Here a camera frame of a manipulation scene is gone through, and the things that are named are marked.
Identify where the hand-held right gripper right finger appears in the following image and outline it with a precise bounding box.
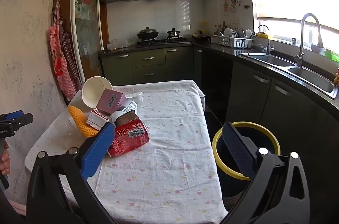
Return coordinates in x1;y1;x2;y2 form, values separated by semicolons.
220;122;310;224

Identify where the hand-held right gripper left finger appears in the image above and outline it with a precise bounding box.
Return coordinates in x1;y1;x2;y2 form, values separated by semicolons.
26;122;117;224

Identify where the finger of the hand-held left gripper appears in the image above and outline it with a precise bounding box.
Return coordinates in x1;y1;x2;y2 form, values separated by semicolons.
0;110;34;132

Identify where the dark bin with yellow rim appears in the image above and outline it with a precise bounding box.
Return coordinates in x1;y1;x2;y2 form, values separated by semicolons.
212;122;281;210

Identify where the small red white box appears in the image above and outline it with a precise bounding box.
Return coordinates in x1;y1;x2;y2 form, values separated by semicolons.
86;109;110;131

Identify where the red snack packet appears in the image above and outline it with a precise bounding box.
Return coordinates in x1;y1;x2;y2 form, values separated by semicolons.
107;118;150;157

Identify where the yellow knitted cloth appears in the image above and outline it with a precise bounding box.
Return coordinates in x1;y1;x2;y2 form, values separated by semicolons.
68;105;99;138

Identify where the clear plastic cup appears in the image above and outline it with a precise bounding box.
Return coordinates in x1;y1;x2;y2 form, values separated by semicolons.
51;114;80;150

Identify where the brown wrapper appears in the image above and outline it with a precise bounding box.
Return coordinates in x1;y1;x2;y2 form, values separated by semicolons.
115;111;139;126

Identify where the purple cardboard box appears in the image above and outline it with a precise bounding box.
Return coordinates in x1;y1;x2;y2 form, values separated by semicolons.
96;88;127;114

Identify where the clear plastic bottle white label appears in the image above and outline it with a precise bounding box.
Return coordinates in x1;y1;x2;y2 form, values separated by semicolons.
113;95;144;124

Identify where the white paper cup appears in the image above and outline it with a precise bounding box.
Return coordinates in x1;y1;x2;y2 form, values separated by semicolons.
82;76;113;110

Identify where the person's left hand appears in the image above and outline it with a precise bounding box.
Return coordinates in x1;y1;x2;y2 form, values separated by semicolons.
0;143;11;176

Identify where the red checked apron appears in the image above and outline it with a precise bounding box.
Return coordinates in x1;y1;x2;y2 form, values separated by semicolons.
48;0;78;101

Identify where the table with floral cloth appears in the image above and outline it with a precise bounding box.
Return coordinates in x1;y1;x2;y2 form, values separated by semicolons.
25;80;229;224

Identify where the dark checked apron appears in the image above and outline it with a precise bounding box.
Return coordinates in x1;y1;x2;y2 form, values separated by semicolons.
61;28;82;91

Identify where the green base cabinet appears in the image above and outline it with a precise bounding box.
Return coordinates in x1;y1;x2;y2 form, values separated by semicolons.
101;47;195;86

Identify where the steel double sink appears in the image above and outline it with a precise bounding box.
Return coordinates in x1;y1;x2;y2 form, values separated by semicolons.
240;53;339;100

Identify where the clear plastic bag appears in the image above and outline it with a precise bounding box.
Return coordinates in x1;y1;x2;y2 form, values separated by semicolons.
107;39;137;51

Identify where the small steel faucet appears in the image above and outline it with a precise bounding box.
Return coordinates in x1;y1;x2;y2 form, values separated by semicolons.
257;24;271;55

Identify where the white dish rack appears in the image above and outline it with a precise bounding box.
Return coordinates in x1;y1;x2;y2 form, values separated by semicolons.
213;35;253;49

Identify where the row of white plates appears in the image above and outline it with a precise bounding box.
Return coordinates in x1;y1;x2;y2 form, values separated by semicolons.
224;28;245;39

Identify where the dark pot with lid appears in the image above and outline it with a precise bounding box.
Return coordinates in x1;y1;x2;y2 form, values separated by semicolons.
192;31;211;42

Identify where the glass sliding door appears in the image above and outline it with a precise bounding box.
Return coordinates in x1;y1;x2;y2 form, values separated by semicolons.
70;0;104;82

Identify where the black wok with lid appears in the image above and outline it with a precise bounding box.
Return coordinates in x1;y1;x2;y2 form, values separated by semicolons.
137;26;159;41

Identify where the black gas stove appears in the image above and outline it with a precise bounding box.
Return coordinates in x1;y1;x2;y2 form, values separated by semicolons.
136;37;191;45

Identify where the tall steel faucet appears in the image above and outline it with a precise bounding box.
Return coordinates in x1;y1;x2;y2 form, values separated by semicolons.
295;13;324;67

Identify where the green plastic container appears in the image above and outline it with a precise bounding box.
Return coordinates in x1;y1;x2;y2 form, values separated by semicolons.
324;49;339;63

